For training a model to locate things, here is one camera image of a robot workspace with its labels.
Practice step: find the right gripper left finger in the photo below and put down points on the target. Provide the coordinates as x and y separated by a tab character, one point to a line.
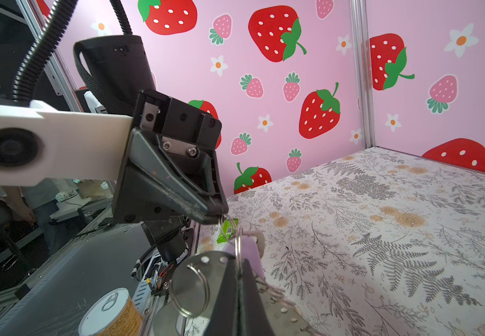
223	321

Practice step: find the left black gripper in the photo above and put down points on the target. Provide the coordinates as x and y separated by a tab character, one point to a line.
170	164

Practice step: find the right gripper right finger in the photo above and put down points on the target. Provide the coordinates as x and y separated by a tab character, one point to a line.
252	315

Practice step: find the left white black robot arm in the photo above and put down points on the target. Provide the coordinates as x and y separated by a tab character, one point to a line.
115	69

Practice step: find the green snack packet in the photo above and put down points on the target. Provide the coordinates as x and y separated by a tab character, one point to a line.
227	230

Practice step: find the gold tin can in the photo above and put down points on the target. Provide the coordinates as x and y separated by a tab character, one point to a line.
114	314

